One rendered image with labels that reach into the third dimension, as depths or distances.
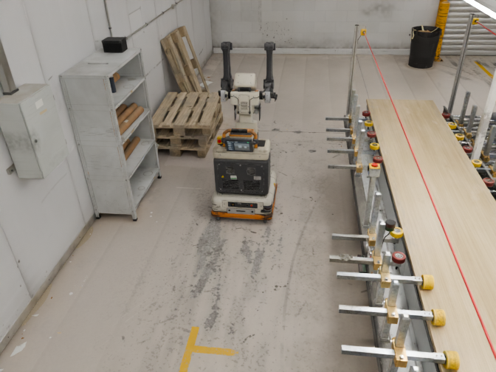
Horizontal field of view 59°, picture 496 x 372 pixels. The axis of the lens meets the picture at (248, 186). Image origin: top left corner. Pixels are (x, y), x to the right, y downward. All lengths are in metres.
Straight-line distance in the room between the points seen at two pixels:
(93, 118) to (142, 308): 1.75
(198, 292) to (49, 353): 1.19
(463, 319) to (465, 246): 0.63
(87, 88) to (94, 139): 0.50
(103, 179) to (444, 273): 3.19
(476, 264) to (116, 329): 2.58
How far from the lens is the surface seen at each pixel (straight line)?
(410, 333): 2.82
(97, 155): 4.44
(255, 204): 4.33
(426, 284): 2.63
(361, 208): 3.56
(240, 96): 4.30
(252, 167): 4.21
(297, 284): 3.84
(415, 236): 3.04
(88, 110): 4.24
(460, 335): 2.52
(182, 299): 3.78
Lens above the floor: 2.71
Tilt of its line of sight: 32 degrees down
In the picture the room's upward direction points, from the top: 2 degrees counter-clockwise
